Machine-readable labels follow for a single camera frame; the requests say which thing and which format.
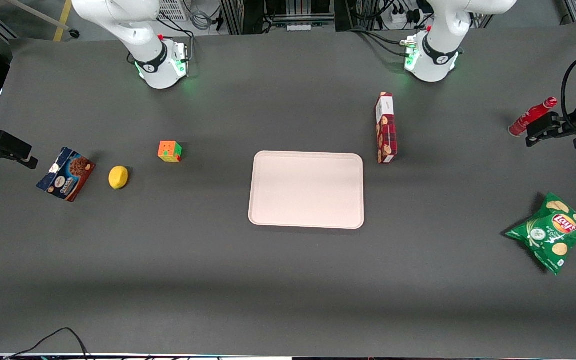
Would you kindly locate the blue chocolate cookie box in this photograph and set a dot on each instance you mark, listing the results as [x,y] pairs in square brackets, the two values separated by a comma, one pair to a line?
[66,175]

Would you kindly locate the red bottle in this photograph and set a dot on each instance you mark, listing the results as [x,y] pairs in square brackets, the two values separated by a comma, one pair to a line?
[530,117]

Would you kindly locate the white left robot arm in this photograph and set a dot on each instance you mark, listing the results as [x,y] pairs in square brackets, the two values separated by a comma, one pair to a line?
[433,65]

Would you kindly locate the green chips bag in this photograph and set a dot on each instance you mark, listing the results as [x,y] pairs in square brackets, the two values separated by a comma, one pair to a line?
[552,232]

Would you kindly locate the red cookie box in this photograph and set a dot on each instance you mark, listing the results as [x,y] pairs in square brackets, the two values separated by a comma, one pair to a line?
[387,135]

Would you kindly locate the white power strip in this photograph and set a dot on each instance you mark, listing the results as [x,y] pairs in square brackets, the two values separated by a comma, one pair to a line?
[402,15]

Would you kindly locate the yellow lemon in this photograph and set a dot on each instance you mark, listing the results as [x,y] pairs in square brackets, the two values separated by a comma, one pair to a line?
[118,177]

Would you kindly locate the pink plastic tray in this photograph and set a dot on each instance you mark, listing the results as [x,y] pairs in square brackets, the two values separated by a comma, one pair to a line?
[306,190]

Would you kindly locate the black caster wheel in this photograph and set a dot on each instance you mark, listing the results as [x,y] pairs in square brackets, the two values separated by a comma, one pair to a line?
[73,33]

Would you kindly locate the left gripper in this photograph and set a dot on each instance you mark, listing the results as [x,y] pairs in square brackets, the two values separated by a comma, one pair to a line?
[564,126]

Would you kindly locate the small white socket block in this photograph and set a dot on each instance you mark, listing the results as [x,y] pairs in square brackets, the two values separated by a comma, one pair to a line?
[299,27]

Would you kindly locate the colourful puzzle cube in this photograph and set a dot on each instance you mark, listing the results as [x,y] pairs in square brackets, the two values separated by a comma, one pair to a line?
[169,152]

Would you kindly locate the white vented box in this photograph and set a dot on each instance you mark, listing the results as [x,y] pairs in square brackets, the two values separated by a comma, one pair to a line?
[173,9]

